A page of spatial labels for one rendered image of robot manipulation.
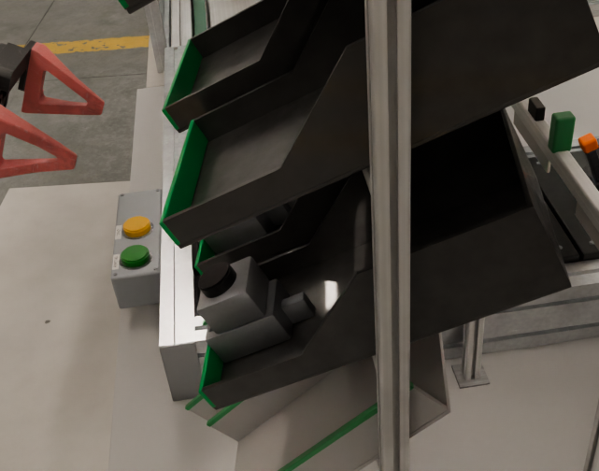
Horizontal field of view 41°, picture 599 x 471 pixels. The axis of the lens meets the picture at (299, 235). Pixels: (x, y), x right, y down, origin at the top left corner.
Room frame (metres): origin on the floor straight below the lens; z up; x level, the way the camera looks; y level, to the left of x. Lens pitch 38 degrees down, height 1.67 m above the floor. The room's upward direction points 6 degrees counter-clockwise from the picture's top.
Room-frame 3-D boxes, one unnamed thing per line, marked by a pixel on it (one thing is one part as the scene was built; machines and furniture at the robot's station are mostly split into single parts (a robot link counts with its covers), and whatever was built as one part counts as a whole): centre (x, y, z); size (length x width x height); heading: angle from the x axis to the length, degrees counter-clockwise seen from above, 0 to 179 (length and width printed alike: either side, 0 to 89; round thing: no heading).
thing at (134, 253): (0.90, 0.23, 0.96); 0.04 x 0.04 x 0.02
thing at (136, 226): (0.97, 0.24, 0.96); 0.04 x 0.04 x 0.02
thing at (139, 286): (0.97, 0.24, 0.93); 0.21 x 0.07 x 0.06; 3
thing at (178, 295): (1.17, 0.19, 0.91); 0.89 x 0.06 x 0.11; 3
